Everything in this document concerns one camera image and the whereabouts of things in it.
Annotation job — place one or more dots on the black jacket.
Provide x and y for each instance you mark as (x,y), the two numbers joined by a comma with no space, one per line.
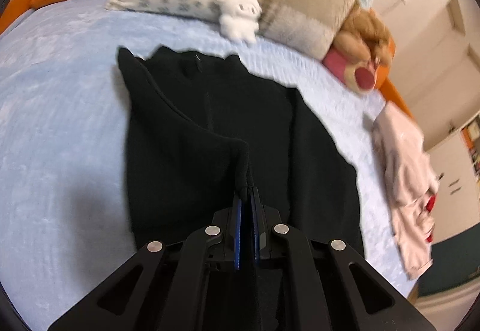
(203,131)

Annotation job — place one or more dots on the brown teddy bear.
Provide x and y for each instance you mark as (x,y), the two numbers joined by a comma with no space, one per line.
(363,37)

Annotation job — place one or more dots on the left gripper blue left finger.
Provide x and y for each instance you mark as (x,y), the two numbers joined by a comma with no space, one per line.
(229,221)

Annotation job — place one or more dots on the light blue quilted bedspread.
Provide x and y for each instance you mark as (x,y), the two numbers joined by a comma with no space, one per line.
(64,115)

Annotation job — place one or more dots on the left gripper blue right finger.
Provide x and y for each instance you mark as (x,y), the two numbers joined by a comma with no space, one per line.
(264,220)

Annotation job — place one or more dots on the red garment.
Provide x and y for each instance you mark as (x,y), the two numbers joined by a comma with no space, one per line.
(429,207)

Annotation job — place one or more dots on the pink jacket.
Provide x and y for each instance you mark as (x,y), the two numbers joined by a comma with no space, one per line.
(409,183)

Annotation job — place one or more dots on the white plush sheep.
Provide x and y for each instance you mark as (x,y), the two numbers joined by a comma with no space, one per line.
(239,20)

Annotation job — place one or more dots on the bookshelf with books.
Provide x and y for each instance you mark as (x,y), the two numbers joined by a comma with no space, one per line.
(471,136)

